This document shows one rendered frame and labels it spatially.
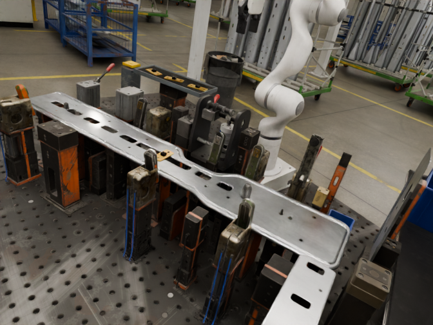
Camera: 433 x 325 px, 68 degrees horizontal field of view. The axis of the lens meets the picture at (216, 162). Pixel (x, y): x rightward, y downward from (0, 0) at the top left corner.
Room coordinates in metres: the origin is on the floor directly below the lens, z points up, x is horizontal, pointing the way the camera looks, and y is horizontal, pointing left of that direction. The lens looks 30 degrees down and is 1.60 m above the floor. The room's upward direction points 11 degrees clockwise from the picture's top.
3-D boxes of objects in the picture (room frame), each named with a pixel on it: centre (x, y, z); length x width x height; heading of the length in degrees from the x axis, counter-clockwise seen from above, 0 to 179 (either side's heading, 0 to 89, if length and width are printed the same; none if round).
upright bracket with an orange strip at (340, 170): (0.90, -0.38, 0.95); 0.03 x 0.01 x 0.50; 64
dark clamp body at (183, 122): (1.20, 0.14, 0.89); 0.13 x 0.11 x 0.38; 154
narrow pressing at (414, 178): (0.67, -0.46, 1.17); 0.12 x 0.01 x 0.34; 154
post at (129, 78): (1.52, 0.49, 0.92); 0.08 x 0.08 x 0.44; 64
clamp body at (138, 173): (0.82, 0.22, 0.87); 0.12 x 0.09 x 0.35; 154
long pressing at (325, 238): (1.01, 0.21, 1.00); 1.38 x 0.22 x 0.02; 64
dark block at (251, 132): (1.10, -0.10, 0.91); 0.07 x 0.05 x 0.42; 154
